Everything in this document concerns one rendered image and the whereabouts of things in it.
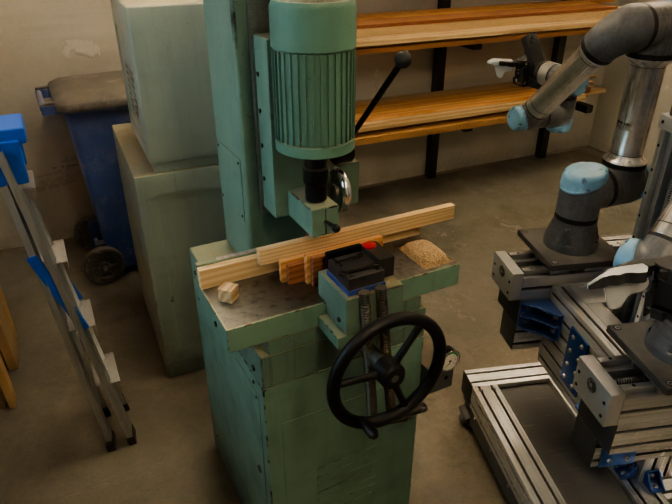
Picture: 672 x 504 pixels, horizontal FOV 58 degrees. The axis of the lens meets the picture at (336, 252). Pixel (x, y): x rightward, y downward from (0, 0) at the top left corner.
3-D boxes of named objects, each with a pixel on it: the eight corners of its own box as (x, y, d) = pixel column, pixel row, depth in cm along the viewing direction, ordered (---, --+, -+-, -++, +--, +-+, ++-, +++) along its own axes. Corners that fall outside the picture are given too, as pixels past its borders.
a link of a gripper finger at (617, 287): (585, 319, 82) (652, 311, 82) (589, 279, 79) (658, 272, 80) (575, 308, 85) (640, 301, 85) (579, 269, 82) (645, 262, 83)
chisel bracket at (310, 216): (312, 244, 140) (311, 210, 136) (288, 220, 151) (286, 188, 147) (340, 237, 143) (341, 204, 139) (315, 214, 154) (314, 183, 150)
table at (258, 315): (242, 381, 120) (240, 357, 117) (198, 304, 144) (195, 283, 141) (483, 302, 145) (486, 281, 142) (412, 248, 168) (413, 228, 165)
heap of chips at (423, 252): (424, 269, 146) (425, 259, 145) (396, 247, 156) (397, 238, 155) (453, 261, 150) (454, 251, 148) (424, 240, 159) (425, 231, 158)
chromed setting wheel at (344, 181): (343, 221, 156) (344, 176, 150) (322, 203, 166) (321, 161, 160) (354, 219, 157) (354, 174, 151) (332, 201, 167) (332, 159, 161)
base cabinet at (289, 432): (276, 584, 171) (260, 392, 136) (213, 445, 216) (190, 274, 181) (409, 520, 189) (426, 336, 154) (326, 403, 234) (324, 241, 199)
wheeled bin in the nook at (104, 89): (84, 294, 301) (37, 100, 254) (72, 247, 343) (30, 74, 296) (210, 265, 326) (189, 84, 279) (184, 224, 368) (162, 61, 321)
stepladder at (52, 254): (96, 460, 211) (-49, 142, 150) (88, 414, 231) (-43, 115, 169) (142, 441, 217) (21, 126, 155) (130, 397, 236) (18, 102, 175)
